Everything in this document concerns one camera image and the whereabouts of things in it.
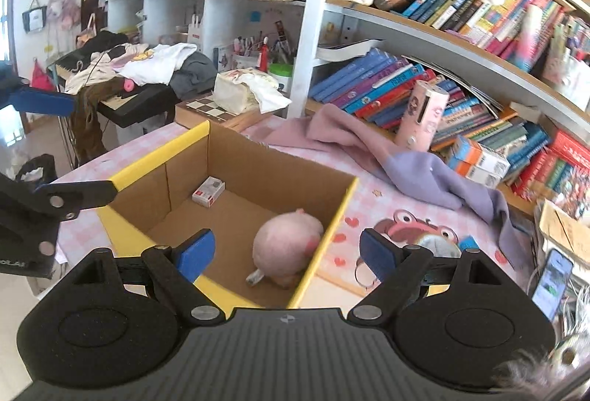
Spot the grey garment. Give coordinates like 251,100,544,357
168,51,218,100

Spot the green-lidded jar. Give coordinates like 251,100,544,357
268,63,294,94

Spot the open white book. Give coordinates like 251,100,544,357
316,39,385,62

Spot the small white red carton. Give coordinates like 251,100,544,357
192,177,226,207

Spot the black electric keyboard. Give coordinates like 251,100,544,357
54,46,180,128

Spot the pink gradient bottle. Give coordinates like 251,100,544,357
514,5,556,72

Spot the brown paper carton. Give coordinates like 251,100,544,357
537,200,590,264

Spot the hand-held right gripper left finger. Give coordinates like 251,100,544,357
69,230,226,328

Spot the smartphone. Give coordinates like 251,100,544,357
531,249,575,322

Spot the cluster of pens and brushes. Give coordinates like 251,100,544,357
230,32,296,70

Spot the tall pink cartoon container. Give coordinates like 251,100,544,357
395,80,450,153

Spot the hanging tote bag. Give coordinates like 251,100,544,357
22,0,49,33

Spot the pink plush toy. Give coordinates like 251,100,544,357
246,208,325,289

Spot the pink and purple cloth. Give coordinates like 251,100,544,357
265,103,526,268

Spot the cream cloth tissue box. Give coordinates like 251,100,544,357
213,68,292,115

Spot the orange and white carton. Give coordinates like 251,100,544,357
449,135,511,174
454,161,505,190

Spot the white bookshelf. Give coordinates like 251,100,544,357
106,0,590,217

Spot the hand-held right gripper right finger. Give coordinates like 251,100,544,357
347,228,508,328

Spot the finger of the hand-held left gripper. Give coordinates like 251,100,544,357
0,64,77,118
0,173,118,227

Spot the red boxed book set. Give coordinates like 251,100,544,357
511,129,590,220

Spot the wooden chessboard box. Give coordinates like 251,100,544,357
175,91,273,132

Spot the row of colourful books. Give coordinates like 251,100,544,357
308,47,554,185

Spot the yellow-edged cardboard box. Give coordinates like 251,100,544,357
95,120,359,310

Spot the grey furry toy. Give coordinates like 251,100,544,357
493,332,590,393

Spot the brown hanging fabric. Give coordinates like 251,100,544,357
69,83,121,165

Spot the white printed shirt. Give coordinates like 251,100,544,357
65,42,199,93

